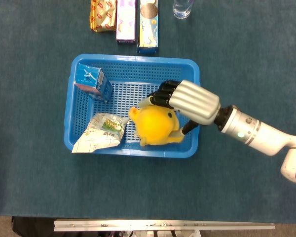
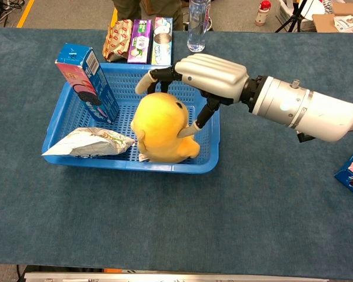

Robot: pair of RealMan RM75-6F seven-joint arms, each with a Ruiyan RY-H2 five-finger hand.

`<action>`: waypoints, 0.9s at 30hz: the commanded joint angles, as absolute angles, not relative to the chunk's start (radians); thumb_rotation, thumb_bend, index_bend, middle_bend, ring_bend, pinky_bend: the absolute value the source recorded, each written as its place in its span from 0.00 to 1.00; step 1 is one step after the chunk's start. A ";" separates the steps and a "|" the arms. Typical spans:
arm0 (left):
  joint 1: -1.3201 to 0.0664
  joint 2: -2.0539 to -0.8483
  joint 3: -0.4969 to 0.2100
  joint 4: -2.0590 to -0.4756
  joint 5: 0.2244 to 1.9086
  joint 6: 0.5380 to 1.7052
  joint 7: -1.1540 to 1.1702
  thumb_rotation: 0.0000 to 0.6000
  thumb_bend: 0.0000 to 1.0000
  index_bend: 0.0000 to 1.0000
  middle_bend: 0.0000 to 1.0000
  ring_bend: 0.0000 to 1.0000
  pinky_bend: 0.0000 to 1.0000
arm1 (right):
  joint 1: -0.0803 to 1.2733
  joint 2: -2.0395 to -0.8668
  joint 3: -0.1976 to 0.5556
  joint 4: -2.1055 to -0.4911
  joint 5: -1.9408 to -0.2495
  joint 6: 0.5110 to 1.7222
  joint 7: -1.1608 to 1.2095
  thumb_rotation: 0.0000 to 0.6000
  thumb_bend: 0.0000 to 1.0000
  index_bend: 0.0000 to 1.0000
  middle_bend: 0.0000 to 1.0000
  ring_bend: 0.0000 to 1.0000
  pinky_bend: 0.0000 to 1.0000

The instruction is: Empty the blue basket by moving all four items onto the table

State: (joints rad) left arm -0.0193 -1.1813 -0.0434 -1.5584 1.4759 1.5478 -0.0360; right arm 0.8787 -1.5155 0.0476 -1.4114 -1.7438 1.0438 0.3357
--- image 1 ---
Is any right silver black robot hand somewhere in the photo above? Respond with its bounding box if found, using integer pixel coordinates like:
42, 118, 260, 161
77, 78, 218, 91
138, 79, 222, 138

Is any yellow plush toy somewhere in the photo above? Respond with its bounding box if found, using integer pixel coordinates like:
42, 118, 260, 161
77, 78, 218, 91
128, 105, 184, 146

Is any white snack bag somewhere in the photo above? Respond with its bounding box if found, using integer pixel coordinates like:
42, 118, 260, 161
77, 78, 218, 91
71, 112, 130, 154

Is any light blue cookie box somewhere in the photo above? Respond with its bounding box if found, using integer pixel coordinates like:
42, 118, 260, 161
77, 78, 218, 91
137, 0, 160, 54

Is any purple white cookie box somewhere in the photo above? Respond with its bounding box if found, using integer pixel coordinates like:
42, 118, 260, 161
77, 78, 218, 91
116, 0, 137, 44

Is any yellow red snack packet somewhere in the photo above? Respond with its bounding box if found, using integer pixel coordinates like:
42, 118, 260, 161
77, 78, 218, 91
89, 0, 117, 33

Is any blue plastic perforated basket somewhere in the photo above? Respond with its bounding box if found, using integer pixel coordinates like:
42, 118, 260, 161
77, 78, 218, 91
63, 53, 201, 158

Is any clear glass cup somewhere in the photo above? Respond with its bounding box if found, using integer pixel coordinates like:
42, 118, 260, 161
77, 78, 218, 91
172, 0, 195, 20

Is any teal felt table cloth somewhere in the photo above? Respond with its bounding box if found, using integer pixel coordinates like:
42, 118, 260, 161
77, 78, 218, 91
0, 0, 296, 224

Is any aluminium frame rail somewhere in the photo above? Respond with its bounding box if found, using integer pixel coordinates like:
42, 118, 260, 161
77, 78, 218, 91
54, 219, 275, 232

